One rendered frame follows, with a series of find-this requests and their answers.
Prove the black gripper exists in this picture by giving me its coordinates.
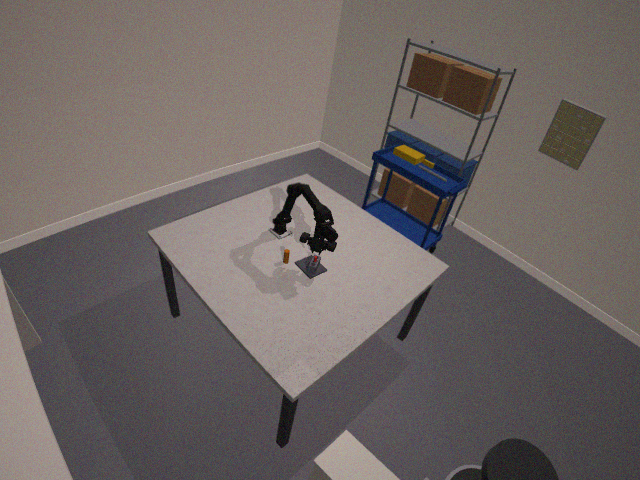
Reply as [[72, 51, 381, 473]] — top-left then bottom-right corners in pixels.
[[299, 231, 337, 252]]

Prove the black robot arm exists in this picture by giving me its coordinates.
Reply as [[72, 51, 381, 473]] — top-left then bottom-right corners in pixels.
[[272, 182, 338, 252]]

